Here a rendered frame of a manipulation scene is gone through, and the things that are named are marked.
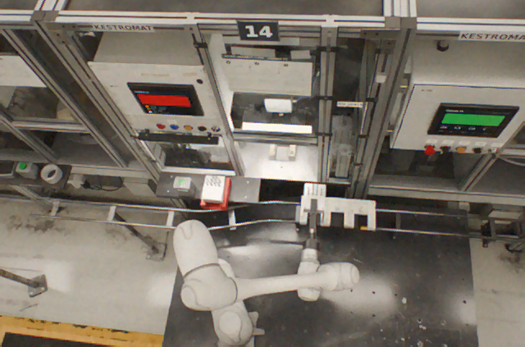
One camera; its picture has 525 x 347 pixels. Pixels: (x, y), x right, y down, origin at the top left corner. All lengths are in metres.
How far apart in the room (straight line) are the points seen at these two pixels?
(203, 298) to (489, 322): 2.10
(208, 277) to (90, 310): 1.88
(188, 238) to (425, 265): 1.31
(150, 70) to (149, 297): 1.94
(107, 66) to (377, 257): 1.59
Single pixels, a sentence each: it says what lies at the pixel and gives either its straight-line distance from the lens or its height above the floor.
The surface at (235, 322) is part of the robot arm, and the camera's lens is 2.10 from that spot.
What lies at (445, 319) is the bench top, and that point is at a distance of 2.44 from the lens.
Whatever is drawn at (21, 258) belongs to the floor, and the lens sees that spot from 3.71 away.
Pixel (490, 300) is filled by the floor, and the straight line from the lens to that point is 3.25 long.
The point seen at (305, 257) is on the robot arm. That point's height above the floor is 1.08.
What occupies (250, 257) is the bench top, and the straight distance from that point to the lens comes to 2.42.
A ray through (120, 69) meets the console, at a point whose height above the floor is 1.81.
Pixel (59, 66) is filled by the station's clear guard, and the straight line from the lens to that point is 1.85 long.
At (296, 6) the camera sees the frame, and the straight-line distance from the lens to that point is 1.43.
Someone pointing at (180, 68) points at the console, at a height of 1.82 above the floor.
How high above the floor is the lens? 3.02
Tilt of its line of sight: 62 degrees down
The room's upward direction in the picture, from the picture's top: 12 degrees counter-clockwise
